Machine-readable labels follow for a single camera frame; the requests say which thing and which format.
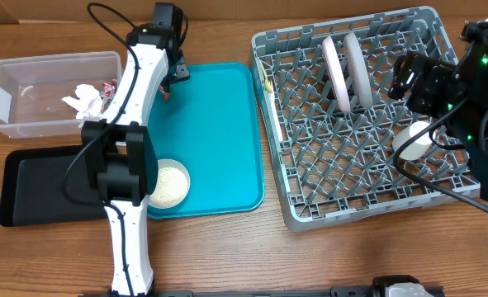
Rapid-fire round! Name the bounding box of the white plastic cup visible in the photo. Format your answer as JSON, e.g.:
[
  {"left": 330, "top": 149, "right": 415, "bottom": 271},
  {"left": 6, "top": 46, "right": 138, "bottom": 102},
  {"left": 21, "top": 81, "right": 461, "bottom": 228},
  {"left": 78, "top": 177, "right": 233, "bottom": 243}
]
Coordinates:
[{"left": 392, "top": 120, "right": 433, "bottom": 161}]

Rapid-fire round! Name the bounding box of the foil wrapper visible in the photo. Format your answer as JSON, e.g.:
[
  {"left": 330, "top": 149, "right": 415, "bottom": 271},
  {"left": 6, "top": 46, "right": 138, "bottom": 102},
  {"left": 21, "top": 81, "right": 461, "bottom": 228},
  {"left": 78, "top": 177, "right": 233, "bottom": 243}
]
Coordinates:
[{"left": 100, "top": 79, "right": 117, "bottom": 113}]

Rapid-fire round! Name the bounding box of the grey deep plate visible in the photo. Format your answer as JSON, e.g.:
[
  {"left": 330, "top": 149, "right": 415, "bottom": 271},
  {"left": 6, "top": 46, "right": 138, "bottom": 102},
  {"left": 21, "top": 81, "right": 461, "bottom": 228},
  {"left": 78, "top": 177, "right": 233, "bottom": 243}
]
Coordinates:
[{"left": 343, "top": 32, "right": 373, "bottom": 109}]

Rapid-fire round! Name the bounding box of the yellow plastic spoon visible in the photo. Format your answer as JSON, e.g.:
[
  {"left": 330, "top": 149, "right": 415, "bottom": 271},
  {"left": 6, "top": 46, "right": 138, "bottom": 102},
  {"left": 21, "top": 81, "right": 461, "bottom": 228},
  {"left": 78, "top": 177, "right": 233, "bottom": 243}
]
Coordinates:
[{"left": 259, "top": 62, "right": 273, "bottom": 94}]

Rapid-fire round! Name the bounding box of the white napkin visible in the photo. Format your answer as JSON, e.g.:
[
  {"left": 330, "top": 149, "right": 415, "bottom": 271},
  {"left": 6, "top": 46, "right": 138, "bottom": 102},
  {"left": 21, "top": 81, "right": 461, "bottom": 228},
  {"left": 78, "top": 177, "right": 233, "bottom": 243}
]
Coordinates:
[{"left": 62, "top": 84, "right": 103, "bottom": 119}]

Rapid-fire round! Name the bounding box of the white plate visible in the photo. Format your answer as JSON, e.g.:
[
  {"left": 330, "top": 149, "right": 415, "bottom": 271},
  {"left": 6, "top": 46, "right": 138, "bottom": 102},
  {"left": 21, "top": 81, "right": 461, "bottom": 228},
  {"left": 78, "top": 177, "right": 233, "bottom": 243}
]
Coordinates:
[{"left": 321, "top": 35, "right": 351, "bottom": 112}]

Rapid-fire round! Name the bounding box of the white plastic fork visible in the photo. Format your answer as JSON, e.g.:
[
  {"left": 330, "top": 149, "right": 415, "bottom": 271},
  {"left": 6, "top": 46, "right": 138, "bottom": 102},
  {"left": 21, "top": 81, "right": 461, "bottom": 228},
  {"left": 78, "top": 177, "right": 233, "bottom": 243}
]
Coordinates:
[{"left": 268, "top": 92, "right": 284, "bottom": 142}]

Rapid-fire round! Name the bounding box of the grey dishwasher rack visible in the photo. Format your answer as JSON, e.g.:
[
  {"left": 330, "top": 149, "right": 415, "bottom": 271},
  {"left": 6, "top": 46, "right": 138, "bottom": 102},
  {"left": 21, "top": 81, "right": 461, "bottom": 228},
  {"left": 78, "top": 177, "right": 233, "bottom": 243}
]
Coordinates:
[{"left": 250, "top": 6, "right": 457, "bottom": 232}]

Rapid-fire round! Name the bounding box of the small red sauce packet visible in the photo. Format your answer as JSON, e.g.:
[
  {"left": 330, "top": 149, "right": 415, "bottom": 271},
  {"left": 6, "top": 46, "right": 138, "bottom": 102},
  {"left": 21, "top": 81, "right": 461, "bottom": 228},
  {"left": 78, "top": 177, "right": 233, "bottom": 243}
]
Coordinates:
[{"left": 159, "top": 85, "right": 170, "bottom": 101}]

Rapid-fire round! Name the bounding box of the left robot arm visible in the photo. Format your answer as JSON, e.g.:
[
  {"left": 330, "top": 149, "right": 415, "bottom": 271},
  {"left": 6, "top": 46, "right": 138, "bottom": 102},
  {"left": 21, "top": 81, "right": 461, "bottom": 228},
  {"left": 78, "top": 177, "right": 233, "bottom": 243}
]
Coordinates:
[{"left": 79, "top": 21, "right": 189, "bottom": 296}]

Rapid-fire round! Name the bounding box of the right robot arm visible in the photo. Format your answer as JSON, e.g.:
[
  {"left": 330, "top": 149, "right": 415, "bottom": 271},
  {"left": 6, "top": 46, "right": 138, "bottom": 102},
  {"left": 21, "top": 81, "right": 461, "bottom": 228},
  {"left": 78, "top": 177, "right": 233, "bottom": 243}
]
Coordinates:
[{"left": 388, "top": 19, "right": 488, "bottom": 215}]

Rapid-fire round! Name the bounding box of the teal serving tray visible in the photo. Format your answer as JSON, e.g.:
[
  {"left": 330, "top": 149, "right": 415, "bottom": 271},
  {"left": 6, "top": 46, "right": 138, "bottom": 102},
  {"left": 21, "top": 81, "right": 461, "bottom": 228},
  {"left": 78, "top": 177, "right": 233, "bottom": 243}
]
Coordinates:
[{"left": 148, "top": 62, "right": 265, "bottom": 219}]

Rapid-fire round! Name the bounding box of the grey bowl with rice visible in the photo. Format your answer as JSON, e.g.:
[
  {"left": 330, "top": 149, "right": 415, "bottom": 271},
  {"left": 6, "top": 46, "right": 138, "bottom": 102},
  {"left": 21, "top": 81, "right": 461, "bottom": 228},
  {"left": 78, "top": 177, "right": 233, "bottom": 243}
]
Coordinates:
[{"left": 149, "top": 159, "right": 191, "bottom": 209}]

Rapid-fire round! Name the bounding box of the clear plastic bin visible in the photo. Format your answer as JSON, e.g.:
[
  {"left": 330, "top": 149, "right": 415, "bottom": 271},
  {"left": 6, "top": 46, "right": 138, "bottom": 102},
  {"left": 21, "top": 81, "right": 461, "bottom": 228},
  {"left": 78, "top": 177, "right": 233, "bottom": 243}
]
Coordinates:
[{"left": 0, "top": 51, "right": 122, "bottom": 139}]

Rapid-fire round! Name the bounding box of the black plastic tray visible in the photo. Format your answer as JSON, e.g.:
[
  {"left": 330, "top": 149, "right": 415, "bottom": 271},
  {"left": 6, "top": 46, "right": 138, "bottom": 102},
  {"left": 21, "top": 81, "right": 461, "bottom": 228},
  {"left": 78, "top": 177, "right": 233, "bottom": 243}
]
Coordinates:
[{"left": 0, "top": 145, "right": 107, "bottom": 227}]

